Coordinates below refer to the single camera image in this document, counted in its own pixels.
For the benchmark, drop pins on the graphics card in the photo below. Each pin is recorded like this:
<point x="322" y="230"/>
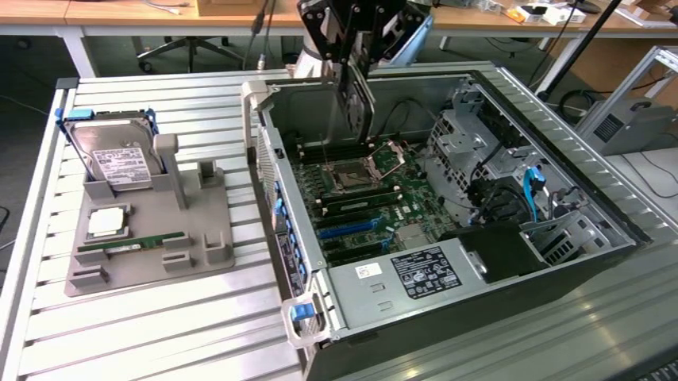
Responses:
<point x="356" y="107"/>

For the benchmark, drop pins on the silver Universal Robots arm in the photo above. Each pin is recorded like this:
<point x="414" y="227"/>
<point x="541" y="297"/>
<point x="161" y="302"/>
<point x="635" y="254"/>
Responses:
<point x="413" y="43"/>

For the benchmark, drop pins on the brown cardboard box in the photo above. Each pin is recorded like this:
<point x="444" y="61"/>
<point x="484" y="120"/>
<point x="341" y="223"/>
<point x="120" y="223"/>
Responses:
<point x="233" y="8"/>

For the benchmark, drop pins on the black office chair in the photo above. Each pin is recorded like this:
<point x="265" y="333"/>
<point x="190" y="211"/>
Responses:
<point x="194" y="47"/>

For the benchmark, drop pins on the metal disk bay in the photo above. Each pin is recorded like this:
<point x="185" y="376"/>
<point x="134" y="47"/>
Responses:
<point x="456" y="139"/>

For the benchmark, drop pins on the metal socket cover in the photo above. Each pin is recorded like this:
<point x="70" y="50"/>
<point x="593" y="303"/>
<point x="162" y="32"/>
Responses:
<point x="389" y="158"/>

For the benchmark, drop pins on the CPU socket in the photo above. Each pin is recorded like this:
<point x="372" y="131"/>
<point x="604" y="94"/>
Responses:
<point x="350" y="174"/>

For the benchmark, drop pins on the white cardboard box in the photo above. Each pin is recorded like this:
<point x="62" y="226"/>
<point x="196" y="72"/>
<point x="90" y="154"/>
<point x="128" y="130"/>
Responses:
<point x="561" y="16"/>

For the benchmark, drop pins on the black stand pole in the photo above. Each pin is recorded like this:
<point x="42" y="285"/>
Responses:
<point x="584" y="43"/>

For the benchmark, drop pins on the installed RAM stick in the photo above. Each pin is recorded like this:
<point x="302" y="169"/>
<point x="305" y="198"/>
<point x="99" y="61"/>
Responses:
<point x="356" y="204"/>

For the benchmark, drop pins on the green Dell motherboard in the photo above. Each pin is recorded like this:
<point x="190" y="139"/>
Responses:
<point x="432" y="208"/>

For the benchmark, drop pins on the blue expansion slot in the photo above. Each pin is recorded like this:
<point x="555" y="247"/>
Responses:
<point x="345" y="230"/>

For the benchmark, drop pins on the blue disk caddy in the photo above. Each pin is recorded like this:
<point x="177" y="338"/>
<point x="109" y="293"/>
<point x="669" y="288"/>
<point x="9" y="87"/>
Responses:
<point x="79" y="115"/>

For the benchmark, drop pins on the silver hard disk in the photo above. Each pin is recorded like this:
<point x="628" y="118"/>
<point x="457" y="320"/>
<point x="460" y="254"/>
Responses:
<point x="114" y="158"/>

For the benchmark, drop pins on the grey computer tower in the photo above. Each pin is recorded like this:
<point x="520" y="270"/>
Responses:
<point x="631" y="127"/>

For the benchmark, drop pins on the black plastic shroud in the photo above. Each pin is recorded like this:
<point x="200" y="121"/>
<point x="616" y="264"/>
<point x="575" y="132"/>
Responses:
<point x="499" y="250"/>

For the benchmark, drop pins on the grey parts rack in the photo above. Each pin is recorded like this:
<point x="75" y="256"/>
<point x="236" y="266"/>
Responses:
<point x="154" y="226"/>

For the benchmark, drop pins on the green loose RAM stick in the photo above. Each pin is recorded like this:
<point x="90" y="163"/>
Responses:
<point x="149" y="240"/>

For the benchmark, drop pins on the silver CPU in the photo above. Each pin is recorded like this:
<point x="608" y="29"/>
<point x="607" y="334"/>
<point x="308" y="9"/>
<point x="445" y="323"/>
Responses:
<point x="106" y="220"/>

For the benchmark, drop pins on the grey power supply unit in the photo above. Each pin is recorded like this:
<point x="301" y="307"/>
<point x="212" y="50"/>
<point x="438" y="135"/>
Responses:
<point x="372" y="293"/>

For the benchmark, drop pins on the blue case latch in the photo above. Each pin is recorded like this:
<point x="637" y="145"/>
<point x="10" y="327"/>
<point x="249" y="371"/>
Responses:
<point x="302" y="311"/>

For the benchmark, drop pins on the black open PC case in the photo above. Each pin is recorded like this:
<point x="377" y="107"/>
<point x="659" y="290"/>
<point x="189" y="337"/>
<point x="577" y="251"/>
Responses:
<point x="477" y="317"/>

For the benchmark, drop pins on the black keyboard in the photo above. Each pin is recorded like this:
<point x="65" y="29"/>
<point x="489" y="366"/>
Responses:
<point x="663" y="375"/>

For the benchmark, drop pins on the aluminium profile frame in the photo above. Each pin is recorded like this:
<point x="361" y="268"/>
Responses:
<point x="644" y="69"/>

